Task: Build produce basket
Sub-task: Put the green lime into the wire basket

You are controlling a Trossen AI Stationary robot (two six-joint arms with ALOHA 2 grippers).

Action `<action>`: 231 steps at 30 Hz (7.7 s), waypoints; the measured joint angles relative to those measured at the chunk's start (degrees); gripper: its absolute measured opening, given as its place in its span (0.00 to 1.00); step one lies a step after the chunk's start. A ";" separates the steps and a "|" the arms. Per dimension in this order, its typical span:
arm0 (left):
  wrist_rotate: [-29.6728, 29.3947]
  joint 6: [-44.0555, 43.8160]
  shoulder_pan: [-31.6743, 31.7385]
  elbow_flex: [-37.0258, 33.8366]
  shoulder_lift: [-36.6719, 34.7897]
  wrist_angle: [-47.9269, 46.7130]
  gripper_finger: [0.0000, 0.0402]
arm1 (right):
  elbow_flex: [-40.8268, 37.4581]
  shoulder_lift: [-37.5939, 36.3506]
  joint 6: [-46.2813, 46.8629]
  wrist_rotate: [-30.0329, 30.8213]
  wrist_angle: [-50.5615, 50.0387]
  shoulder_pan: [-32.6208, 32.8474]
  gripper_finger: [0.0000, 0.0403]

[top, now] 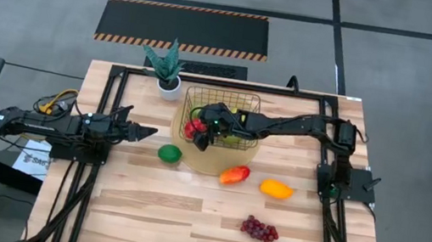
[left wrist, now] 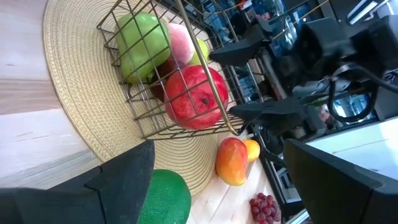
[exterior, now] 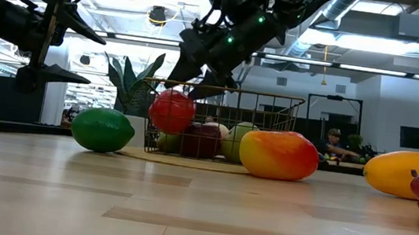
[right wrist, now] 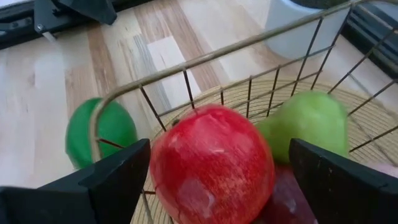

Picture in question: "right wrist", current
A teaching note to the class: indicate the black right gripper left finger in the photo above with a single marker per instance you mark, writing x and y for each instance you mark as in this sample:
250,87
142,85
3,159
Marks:
93,196

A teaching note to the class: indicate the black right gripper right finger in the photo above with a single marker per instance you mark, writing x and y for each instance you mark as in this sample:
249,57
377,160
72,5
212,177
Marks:
345,193

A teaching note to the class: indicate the pale pink peach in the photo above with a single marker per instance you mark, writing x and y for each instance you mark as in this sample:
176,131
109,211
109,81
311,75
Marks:
387,170

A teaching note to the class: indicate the dark maroon fruit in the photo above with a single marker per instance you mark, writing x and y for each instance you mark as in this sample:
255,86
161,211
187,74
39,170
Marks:
286,199

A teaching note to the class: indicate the dark green round fruit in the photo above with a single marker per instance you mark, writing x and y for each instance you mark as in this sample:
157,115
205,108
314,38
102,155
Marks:
115,127

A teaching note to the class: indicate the large green pear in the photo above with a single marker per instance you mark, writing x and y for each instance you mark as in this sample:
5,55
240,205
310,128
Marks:
308,124

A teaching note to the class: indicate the red pomegranate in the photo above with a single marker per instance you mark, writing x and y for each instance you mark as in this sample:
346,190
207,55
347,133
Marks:
211,165

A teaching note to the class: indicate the round woven beige placemat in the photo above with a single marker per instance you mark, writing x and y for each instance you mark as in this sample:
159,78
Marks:
367,105

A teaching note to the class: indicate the white plant pot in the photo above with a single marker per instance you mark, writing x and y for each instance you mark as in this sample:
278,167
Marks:
292,34

